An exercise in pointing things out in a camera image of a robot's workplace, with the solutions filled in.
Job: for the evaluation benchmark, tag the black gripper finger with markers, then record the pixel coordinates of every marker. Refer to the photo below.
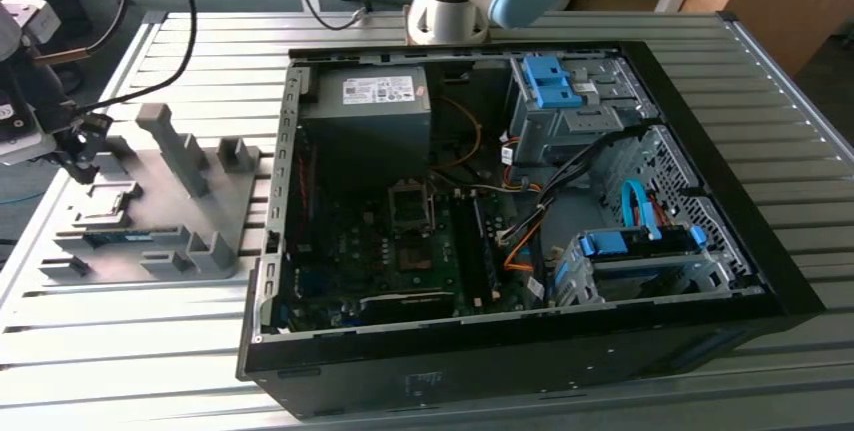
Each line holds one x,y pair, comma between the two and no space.
70,158
97,133

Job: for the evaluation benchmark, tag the silver-topped CPU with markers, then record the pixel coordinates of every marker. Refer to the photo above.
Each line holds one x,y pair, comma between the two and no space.
107,202

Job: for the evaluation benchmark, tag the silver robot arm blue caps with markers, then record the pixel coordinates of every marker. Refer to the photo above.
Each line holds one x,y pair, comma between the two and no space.
448,11

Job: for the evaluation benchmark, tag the CPU socket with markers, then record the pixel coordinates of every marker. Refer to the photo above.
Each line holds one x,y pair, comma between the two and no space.
414,256

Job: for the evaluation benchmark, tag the dark green RAM stick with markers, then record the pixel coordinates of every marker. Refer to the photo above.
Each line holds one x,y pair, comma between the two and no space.
117,240

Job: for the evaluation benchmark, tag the grey parts rack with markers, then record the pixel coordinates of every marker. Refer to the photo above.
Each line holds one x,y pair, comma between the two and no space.
230,201

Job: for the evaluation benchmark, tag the grey power supply unit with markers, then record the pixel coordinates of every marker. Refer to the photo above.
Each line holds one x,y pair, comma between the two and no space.
374,106

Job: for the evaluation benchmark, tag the black graphics card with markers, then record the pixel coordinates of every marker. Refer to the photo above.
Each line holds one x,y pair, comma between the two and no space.
408,306

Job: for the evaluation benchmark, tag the green Dell motherboard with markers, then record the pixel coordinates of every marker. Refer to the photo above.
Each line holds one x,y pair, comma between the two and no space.
446,261

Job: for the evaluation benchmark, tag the black open PC case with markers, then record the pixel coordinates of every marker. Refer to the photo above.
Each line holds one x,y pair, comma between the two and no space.
468,371

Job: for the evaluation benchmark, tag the metal disk bay blue latches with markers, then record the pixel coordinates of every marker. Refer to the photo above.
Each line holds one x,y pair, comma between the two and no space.
588,123

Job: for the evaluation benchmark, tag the hard disk in blue carrier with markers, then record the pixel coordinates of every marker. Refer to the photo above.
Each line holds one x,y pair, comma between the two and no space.
604,243

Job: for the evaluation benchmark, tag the metal disk bay cage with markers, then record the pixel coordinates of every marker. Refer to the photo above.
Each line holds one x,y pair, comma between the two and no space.
668,273

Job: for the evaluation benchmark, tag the brown wooden cabinet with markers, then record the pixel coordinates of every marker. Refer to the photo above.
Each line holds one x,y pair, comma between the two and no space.
801,1

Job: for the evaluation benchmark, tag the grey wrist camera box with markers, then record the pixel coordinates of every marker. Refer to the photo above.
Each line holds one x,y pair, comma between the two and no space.
39,21
27,148

